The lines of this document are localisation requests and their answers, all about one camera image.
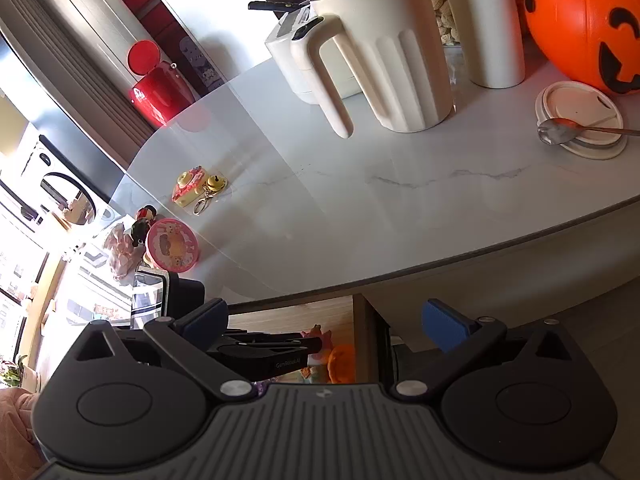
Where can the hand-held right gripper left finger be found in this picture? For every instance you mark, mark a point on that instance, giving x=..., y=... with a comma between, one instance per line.
x=205, y=321

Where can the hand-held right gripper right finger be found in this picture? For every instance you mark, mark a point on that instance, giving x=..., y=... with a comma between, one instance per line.
x=445, y=330

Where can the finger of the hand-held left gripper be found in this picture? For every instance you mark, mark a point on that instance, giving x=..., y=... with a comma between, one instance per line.
x=312, y=344

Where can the pink cat squishy toy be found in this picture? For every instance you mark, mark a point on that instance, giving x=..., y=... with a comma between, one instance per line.
x=320, y=342

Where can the small orange pumpkin toy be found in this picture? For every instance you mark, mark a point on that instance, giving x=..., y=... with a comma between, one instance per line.
x=342, y=362

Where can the pink round tin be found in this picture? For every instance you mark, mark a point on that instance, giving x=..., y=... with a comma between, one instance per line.
x=172, y=246

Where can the pink white candy bag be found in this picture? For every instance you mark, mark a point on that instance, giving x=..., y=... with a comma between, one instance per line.
x=122, y=252

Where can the small doll figure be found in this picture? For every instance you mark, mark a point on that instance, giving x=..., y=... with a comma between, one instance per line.
x=142, y=225

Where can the yellow pink toy camera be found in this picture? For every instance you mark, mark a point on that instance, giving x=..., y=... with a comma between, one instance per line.
x=190, y=187

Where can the white coffee table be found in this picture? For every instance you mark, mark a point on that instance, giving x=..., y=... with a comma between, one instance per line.
x=350, y=200

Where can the white washing machine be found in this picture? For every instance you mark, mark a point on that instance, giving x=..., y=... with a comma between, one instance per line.
x=65, y=195

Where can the potted plant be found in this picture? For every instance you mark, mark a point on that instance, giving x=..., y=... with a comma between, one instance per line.
x=12, y=372

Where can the grey door panel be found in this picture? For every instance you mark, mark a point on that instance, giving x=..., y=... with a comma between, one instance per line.
x=75, y=125

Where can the red flower-shaped trash can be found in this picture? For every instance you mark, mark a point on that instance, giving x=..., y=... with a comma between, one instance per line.
x=160, y=90

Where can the pale cloth garment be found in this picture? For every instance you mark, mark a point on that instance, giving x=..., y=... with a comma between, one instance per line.
x=17, y=435

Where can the grey cartoon printed board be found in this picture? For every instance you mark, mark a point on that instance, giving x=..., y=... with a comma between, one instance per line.
x=205, y=72

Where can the metal spoon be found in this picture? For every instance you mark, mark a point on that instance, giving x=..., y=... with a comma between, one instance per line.
x=552, y=132

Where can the white cup lid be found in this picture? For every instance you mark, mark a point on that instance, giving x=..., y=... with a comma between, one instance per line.
x=575, y=105

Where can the cream ribbed kettle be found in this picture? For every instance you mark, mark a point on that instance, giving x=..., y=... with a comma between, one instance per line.
x=400, y=55

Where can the white tumbler grey lid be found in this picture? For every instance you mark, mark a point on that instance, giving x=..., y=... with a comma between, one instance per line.
x=490, y=25

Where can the orange pumpkin bucket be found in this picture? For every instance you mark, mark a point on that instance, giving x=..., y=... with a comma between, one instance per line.
x=570, y=15

